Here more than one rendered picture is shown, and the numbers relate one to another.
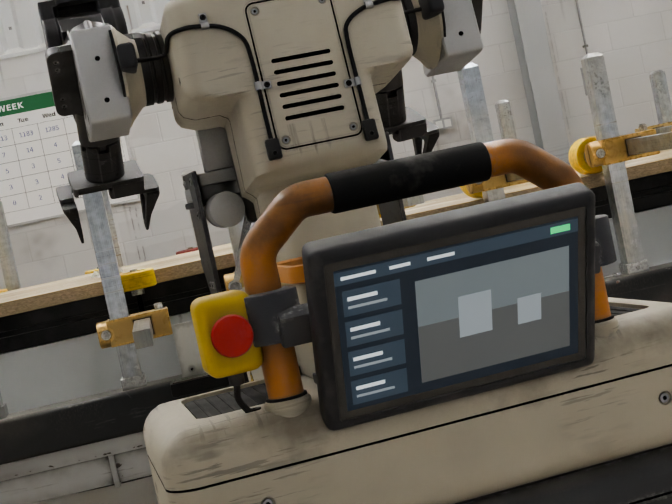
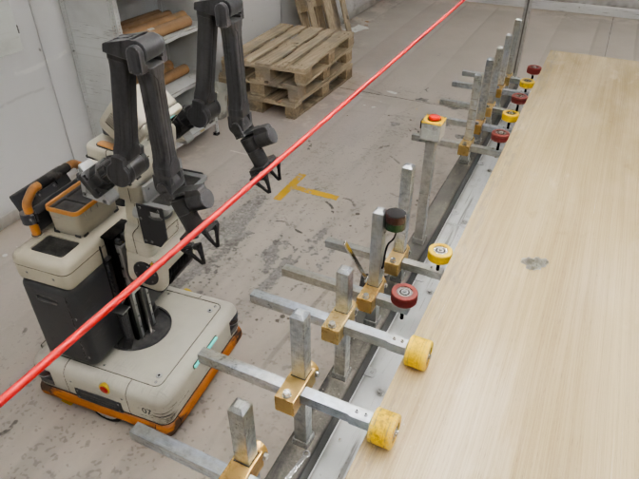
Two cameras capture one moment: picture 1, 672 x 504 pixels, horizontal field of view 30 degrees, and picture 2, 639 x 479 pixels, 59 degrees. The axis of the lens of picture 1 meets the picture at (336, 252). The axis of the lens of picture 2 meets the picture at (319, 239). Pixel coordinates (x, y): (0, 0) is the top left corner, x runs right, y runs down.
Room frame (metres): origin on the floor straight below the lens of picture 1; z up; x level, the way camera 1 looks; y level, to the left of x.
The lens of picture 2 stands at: (2.98, -1.05, 2.02)
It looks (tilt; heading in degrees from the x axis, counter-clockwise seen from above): 36 degrees down; 124
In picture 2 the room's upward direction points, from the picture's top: straight up
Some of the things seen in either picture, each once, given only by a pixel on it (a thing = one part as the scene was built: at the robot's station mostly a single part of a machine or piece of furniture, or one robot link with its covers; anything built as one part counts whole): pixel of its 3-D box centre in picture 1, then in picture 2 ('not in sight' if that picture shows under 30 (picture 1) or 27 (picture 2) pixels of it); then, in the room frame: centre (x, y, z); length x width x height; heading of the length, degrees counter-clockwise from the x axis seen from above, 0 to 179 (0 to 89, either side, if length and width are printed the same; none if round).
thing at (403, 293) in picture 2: not in sight; (403, 304); (2.48, 0.15, 0.85); 0.08 x 0.08 x 0.11
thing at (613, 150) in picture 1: (621, 148); (241, 471); (2.47, -0.59, 0.95); 0.14 x 0.06 x 0.05; 98
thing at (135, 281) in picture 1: (139, 297); (438, 262); (2.49, 0.40, 0.85); 0.08 x 0.08 x 0.11
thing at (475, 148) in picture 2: not in sight; (455, 144); (2.15, 1.36, 0.80); 0.43 x 0.03 x 0.04; 8
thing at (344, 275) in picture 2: not in sight; (342, 334); (2.40, -0.08, 0.87); 0.04 x 0.04 x 0.48; 8
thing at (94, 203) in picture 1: (108, 267); (402, 226); (2.33, 0.42, 0.93); 0.04 x 0.04 x 0.48; 8
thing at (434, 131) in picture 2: not in sight; (433, 129); (2.30, 0.68, 1.18); 0.07 x 0.07 x 0.08; 8
